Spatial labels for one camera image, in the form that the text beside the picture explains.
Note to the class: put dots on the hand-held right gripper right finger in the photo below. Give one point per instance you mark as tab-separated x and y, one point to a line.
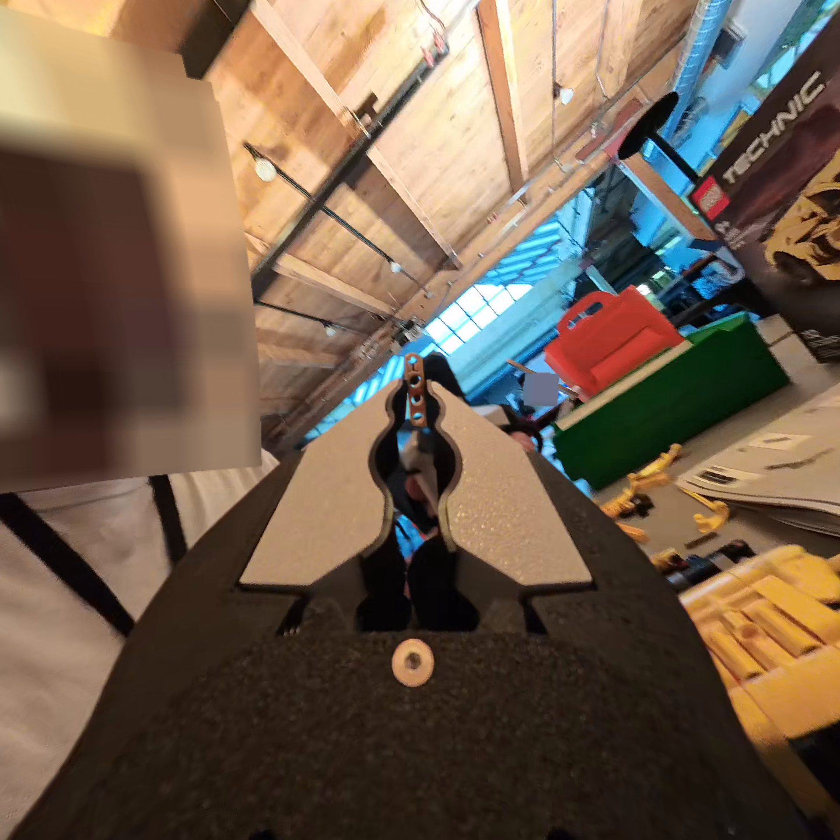
512	525

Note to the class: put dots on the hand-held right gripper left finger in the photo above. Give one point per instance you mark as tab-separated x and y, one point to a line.
315	518

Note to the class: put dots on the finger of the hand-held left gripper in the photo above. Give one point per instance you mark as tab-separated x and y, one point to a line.
420	469

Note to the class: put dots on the small yellow angled beam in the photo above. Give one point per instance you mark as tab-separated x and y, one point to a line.
416	394

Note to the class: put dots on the person's left hand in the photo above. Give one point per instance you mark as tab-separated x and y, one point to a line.
528	443

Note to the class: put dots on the document holder stand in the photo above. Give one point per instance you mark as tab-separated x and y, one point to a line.
538	380

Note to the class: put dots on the pile of loose building pieces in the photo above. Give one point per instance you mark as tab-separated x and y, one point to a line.
640	482

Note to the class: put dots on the red storage bin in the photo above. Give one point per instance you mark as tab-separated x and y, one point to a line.
610	341

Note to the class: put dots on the dark grey axle pin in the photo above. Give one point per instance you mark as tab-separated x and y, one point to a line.
699	541

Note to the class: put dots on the green storage bin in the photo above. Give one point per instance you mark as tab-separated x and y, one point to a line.
669	407

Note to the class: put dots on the yellow piece with long rod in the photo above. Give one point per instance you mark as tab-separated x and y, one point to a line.
712	518

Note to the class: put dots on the open instruction booklet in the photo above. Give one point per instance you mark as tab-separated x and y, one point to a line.
774	459

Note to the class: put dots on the partly built yellow toy car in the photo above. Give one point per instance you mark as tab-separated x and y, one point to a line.
774	623

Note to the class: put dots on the white t-shirt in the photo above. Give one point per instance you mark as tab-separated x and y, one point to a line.
52	656

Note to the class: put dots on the toy car box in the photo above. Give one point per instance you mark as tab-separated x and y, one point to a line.
787	197

